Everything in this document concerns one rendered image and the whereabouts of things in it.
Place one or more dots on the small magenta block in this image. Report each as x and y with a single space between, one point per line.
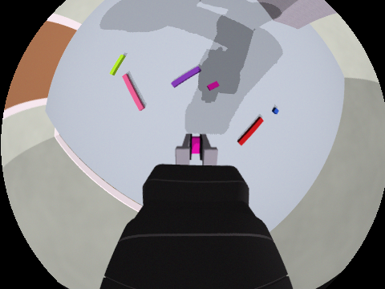
213 85
196 144

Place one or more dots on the purple rod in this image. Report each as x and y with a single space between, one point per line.
186 76

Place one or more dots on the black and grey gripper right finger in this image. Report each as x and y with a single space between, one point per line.
208 153

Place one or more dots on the pink rod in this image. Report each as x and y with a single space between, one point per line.
133 92

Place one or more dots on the lime green rod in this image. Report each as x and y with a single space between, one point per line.
117 64

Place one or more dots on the red rod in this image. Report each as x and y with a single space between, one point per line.
250 131

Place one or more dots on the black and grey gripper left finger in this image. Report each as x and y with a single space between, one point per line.
184 152

